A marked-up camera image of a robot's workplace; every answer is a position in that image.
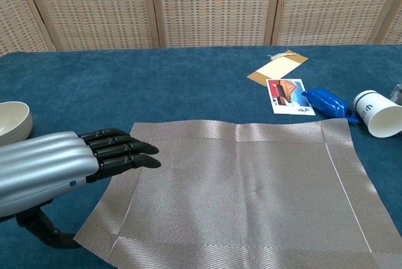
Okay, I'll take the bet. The blue table cloth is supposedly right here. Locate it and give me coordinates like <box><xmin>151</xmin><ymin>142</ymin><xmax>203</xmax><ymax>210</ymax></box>
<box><xmin>0</xmin><ymin>44</ymin><xmax>402</xmax><ymax>269</ymax></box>

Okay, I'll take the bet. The clear box with red parts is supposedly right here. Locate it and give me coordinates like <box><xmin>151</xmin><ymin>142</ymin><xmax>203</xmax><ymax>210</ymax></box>
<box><xmin>389</xmin><ymin>83</ymin><xmax>402</xmax><ymax>106</ymax></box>

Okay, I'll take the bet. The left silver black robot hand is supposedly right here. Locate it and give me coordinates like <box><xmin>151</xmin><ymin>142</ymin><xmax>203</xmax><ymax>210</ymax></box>
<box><xmin>0</xmin><ymin>128</ymin><xmax>162</xmax><ymax>250</ymax></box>

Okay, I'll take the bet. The blue foil snack packet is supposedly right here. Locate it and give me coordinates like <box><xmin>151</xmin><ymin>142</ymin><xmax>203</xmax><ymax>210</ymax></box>
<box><xmin>301</xmin><ymin>88</ymin><xmax>359</xmax><ymax>124</ymax></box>

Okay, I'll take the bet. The photo postcard with red building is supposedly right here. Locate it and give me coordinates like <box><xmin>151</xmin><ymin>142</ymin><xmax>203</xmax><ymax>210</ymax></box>
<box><xmin>266</xmin><ymin>78</ymin><xmax>316</xmax><ymax>115</ymax></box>

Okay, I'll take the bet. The brown woven placemat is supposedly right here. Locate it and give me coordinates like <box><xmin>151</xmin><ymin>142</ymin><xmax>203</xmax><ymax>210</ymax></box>
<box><xmin>72</xmin><ymin>118</ymin><xmax>402</xmax><ymax>269</ymax></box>

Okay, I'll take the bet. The bamboo folding screen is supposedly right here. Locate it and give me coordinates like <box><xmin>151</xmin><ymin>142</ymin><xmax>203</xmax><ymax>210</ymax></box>
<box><xmin>0</xmin><ymin>0</ymin><xmax>402</xmax><ymax>57</ymax></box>

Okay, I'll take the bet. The white ceramic bowl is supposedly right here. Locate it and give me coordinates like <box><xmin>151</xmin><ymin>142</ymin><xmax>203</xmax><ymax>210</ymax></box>
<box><xmin>0</xmin><ymin>101</ymin><xmax>33</xmax><ymax>146</ymax></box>

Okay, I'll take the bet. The white paper cup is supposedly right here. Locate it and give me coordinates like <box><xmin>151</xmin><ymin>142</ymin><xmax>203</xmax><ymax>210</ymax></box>
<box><xmin>352</xmin><ymin>89</ymin><xmax>402</xmax><ymax>139</ymax></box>

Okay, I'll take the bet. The brown and white paper tag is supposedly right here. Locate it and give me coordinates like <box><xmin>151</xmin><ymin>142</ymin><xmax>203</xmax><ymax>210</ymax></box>
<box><xmin>247</xmin><ymin>49</ymin><xmax>310</xmax><ymax>87</ymax></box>

